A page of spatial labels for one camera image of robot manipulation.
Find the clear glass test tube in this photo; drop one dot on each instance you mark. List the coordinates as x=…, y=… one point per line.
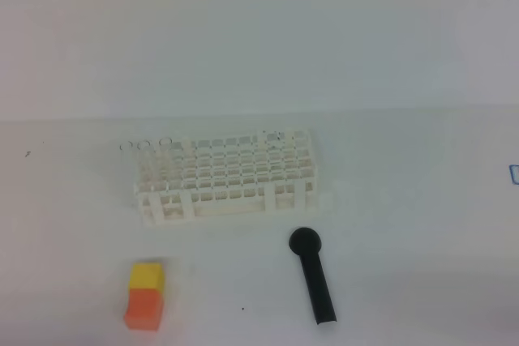
x=167, y=166

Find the orange block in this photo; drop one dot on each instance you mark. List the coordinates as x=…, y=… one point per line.
x=144, y=309

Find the white plastic test tube rack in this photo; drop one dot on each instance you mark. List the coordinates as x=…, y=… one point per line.
x=263, y=173

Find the clear test tube in rack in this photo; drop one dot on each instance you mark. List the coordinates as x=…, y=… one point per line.
x=127, y=153
x=145, y=170

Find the yellow block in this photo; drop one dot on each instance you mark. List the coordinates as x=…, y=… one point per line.
x=147, y=275

